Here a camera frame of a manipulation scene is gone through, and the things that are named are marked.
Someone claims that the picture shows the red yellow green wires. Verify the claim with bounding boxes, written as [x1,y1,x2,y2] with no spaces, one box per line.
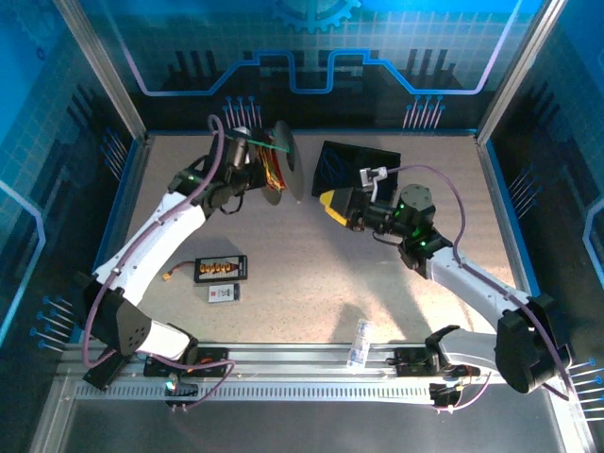
[257,143,284,193]

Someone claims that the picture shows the thin blue cable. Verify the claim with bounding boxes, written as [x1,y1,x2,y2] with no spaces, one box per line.
[318,148,350,185]

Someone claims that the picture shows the grey perforated cable spool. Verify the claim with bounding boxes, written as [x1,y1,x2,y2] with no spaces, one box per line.
[254,120,306,208]

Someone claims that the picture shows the thin yellow cable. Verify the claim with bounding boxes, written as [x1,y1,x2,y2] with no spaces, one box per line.
[259,148,284,191]

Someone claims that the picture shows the black plastic tray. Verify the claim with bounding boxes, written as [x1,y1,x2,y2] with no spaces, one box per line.
[310,140,402,204]

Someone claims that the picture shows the black board with yellow connectors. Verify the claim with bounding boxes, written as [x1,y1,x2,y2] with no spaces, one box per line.
[161,254,249,285]

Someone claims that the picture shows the clear plastic packet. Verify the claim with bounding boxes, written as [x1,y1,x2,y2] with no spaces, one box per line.
[346,319,372,367]

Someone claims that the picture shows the small white black card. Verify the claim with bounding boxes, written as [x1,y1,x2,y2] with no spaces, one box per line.
[207,283,243,305]

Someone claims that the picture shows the black controller box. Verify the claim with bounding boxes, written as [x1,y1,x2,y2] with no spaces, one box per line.
[162,377,199,408]
[428,382,461,412]

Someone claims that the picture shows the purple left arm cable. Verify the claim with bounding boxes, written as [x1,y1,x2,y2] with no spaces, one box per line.
[82,114,236,411]

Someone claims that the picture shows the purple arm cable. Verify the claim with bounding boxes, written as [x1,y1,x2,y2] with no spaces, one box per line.
[82,114,236,411]
[384,163,579,414]

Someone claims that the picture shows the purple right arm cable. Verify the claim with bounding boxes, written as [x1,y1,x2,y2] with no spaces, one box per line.
[384,163,579,414]

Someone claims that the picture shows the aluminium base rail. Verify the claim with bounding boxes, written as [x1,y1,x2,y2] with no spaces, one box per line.
[54,342,567,378]

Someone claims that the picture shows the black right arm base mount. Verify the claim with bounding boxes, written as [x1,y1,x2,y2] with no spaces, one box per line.
[394,346,445,378]

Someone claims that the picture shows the aluminium frame post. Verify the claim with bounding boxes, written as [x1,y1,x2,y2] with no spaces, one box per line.
[51,0,148,143]
[475,0,567,145]

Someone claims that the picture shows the slotted grey cable duct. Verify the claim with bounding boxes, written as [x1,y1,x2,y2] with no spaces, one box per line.
[77,377,438,402]

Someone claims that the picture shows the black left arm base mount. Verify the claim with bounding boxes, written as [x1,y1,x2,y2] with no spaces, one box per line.
[143,344,232,378]

